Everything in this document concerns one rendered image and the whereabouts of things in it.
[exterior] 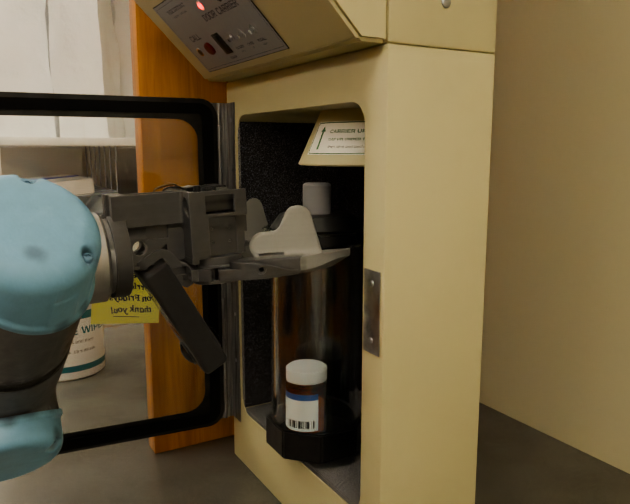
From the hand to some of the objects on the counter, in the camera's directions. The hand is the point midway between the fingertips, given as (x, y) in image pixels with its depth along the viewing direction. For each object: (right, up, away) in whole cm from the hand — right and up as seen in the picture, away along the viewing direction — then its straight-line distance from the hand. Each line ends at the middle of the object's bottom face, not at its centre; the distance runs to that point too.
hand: (314, 252), depth 62 cm
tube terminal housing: (+8, -28, +12) cm, 31 cm away
